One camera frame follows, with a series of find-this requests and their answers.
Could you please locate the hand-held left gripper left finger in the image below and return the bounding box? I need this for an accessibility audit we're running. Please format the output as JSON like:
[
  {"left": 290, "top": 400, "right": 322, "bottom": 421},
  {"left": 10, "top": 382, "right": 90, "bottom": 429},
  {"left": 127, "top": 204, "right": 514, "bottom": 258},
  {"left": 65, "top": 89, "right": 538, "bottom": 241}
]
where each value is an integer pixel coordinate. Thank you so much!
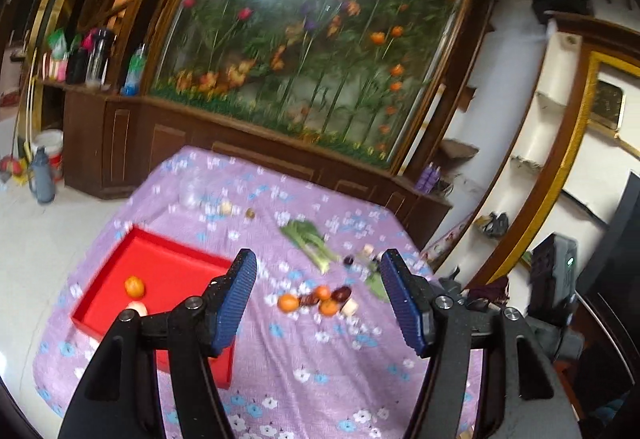
[{"left": 57, "top": 248, "right": 258, "bottom": 439}]

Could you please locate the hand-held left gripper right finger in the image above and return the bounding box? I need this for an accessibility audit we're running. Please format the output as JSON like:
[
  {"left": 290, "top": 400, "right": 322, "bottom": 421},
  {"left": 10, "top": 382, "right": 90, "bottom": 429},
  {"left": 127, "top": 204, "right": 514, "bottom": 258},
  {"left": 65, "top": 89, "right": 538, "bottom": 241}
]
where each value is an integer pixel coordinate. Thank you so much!
[{"left": 381, "top": 249, "right": 568, "bottom": 439}]

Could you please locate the red tray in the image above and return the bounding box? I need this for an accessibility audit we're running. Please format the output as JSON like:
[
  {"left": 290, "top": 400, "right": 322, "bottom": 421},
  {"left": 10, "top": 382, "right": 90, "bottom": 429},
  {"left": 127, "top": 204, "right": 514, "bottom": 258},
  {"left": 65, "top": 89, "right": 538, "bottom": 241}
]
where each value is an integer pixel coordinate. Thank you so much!
[{"left": 70, "top": 227, "right": 236, "bottom": 391}]

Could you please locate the loose green leaf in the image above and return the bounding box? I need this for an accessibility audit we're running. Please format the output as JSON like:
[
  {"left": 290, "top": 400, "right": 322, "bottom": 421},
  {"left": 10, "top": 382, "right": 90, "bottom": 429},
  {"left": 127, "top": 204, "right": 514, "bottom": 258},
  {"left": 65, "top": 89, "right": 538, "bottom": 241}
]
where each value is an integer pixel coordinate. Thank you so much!
[{"left": 365, "top": 271, "right": 393, "bottom": 302}]

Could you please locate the purple floral tablecloth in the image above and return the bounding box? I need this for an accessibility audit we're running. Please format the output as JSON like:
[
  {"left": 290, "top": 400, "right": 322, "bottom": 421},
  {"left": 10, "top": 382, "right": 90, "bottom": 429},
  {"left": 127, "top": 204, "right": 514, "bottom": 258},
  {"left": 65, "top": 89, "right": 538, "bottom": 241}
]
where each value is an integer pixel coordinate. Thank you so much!
[{"left": 32, "top": 145, "right": 486, "bottom": 439}]

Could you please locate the bok choy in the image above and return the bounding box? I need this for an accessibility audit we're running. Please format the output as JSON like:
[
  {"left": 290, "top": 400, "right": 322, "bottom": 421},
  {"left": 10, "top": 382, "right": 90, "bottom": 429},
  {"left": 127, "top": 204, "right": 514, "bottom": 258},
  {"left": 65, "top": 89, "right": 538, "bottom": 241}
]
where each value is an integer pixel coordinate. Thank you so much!
[{"left": 280, "top": 219, "right": 341, "bottom": 275}]

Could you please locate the clear plastic container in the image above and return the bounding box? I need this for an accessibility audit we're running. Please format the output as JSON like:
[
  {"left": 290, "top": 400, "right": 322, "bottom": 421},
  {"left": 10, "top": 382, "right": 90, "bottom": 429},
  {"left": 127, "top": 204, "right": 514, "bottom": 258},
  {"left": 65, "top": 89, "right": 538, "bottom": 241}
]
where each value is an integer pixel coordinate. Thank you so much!
[{"left": 177, "top": 176, "right": 206, "bottom": 212}]

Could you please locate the pair of dark shoes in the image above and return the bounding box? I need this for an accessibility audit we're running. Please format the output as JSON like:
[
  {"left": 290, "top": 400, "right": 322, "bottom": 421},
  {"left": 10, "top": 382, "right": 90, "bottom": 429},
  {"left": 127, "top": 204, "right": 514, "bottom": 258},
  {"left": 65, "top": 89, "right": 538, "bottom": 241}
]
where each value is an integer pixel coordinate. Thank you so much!
[{"left": 475, "top": 211, "right": 511, "bottom": 237}]

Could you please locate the purple bottles pack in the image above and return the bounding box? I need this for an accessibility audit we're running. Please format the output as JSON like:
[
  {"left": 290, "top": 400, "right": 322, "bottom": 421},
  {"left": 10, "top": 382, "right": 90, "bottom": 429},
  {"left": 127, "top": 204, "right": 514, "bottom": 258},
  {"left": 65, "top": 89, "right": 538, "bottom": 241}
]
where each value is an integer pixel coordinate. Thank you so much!
[{"left": 417, "top": 161, "right": 443, "bottom": 194}]

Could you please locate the black device with green light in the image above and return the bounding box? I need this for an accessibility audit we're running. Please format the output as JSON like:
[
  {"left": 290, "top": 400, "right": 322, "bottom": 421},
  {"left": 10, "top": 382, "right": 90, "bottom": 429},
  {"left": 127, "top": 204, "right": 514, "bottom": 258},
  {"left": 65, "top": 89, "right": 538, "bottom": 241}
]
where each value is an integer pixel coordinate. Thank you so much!
[{"left": 527, "top": 233, "right": 578, "bottom": 320}]

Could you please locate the brown wooden cabinet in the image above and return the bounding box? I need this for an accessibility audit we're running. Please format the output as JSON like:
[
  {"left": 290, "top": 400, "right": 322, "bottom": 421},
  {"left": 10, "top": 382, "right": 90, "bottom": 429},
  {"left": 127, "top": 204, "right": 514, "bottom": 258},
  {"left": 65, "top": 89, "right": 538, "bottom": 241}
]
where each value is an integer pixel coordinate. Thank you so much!
[{"left": 62, "top": 86, "right": 453, "bottom": 245}]

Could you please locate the grey thermos jug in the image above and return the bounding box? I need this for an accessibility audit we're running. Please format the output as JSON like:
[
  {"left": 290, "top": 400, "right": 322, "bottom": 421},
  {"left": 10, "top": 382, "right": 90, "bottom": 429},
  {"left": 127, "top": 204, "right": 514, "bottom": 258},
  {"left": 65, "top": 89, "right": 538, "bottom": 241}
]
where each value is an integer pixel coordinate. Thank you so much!
[{"left": 27, "top": 146, "right": 57, "bottom": 204}]

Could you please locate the black flat screen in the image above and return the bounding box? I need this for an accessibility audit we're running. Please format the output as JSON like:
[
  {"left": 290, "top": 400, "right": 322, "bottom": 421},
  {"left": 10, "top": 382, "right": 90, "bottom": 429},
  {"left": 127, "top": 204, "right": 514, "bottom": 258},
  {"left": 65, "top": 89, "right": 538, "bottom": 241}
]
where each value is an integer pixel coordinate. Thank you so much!
[{"left": 575, "top": 171, "right": 640, "bottom": 300}]

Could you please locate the white plastic bucket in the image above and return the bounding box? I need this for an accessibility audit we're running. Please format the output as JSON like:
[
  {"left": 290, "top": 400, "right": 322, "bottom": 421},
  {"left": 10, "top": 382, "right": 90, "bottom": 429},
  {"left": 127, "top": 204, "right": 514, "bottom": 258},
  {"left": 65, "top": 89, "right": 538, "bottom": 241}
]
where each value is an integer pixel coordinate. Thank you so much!
[{"left": 32, "top": 129, "right": 65, "bottom": 182}]

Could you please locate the green label plastic bottle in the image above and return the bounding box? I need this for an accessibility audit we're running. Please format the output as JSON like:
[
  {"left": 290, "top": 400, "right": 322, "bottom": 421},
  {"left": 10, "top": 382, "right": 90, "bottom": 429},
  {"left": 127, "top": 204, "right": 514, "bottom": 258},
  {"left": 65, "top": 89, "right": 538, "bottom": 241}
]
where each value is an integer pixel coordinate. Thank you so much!
[{"left": 122, "top": 44, "right": 148, "bottom": 97}]

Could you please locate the red mop head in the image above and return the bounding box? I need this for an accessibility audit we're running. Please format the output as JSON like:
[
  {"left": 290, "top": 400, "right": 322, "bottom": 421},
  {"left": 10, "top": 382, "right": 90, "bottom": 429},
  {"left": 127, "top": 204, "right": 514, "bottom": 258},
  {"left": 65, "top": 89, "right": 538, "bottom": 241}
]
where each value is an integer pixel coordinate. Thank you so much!
[{"left": 0, "top": 154, "right": 26, "bottom": 187}]

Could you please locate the flower and bamboo glass panel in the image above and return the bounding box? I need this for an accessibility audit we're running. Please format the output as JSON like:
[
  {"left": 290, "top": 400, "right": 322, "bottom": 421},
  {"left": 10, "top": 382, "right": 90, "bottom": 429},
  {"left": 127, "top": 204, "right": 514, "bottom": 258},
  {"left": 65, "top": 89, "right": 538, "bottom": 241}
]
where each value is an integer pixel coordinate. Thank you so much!
[{"left": 150, "top": 0, "right": 483, "bottom": 170}]

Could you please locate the steel and black flask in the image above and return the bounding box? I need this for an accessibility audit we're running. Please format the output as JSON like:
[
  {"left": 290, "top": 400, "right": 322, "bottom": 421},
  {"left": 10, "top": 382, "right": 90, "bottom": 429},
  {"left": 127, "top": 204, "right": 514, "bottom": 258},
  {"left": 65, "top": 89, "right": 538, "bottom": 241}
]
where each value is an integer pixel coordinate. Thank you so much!
[{"left": 86, "top": 29, "right": 116, "bottom": 87}]

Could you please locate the gold framed picture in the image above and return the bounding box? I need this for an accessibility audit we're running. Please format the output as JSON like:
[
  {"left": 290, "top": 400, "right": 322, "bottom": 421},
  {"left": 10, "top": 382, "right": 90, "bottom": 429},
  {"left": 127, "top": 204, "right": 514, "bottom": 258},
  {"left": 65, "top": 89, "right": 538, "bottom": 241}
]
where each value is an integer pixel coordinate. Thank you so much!
[{"left": 590, "top": 79, "right": 626, "bottom": 132}]

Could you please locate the green snack packet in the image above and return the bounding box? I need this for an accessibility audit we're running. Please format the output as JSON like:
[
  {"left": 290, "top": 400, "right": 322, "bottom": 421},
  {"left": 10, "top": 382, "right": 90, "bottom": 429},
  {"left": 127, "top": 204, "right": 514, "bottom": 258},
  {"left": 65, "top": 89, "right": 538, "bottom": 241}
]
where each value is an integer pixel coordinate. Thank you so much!
[{"left": 47, "top": 29, "right": 68, "bottom": 60}]

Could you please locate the black bag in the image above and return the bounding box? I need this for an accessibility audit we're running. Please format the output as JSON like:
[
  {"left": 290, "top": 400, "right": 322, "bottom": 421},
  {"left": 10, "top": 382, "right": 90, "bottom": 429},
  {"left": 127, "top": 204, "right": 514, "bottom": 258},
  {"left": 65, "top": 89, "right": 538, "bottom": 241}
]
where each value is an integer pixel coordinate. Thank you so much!
[{"left": 531, "top": 0, "right": 593, "bottom": 24}]

